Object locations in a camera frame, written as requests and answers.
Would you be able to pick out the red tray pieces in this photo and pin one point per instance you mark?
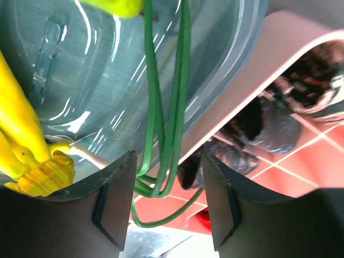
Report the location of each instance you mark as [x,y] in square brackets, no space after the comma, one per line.
[204,218]

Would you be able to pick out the pink compartment tray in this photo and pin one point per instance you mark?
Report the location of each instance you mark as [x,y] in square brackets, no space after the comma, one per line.
[317,159]

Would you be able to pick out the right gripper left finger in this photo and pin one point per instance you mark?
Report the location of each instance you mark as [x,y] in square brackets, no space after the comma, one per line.
[86,219]

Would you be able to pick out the teal plastic bin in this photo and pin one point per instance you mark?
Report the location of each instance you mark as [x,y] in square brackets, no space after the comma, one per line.
[85,72]

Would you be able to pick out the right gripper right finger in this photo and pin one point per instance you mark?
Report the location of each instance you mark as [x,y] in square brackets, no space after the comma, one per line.
[249,220]

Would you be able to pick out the yellow banana bunch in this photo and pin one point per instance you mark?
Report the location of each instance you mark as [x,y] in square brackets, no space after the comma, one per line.
[36,168]

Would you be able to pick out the green pear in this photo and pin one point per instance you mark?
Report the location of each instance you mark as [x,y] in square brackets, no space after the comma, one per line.
[120,8]

